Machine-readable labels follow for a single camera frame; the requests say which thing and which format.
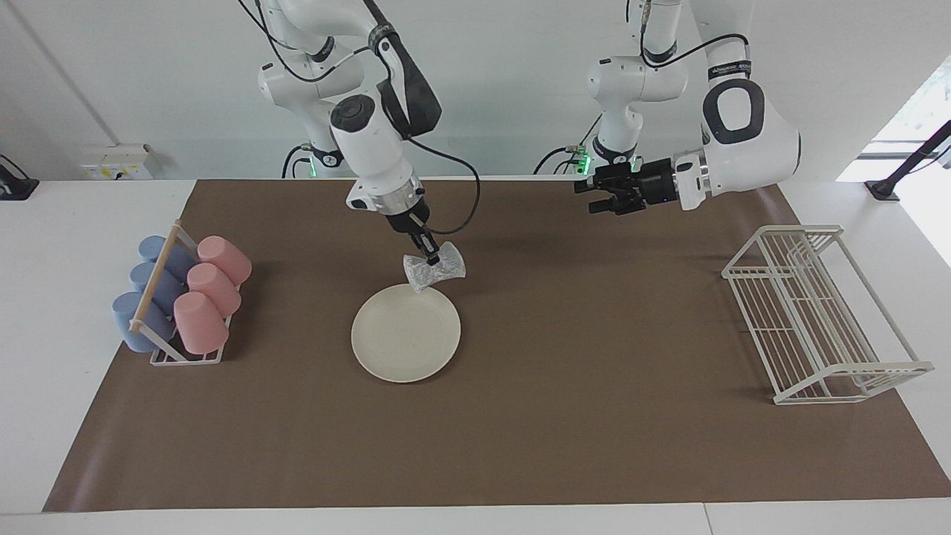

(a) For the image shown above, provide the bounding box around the white wire dish rack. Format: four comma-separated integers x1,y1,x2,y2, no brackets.
721,225,935,406

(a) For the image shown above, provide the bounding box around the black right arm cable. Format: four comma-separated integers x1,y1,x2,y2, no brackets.
405,137,481,235

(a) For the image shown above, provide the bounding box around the cream round plate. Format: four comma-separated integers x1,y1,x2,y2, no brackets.
351,283,461,383

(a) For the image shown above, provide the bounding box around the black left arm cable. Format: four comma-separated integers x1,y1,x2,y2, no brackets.
643,33,750,71

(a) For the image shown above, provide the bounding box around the black clamp with bar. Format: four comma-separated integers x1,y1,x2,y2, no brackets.
864,120,951,201

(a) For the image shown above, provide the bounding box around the blue plastic cup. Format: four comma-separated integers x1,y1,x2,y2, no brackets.
138,236,198,282
111,291,179,353
129,262,186,317

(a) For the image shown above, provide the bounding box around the black base cable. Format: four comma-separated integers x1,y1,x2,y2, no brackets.
281,143,313,179
533,111,603,177

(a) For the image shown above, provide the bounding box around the white wall socket box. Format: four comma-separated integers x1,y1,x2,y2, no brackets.
80,143,155,181

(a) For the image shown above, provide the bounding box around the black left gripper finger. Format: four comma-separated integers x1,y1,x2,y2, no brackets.
591,187,632,216
574,162,631,192

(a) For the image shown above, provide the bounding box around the white cup rack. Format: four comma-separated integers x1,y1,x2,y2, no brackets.
129,220,233,366

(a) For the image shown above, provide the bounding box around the pink plastic cup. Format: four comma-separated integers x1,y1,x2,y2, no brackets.
173,291,230,355
197,236,253,287
186,262,242,319

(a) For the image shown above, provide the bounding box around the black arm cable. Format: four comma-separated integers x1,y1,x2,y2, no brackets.
405,137,481,235
643,33,750,71

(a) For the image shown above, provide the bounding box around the black table clamp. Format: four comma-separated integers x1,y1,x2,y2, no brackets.
0,155,39,200

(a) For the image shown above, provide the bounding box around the brown table mat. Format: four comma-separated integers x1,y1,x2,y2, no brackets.
42,178,951,512

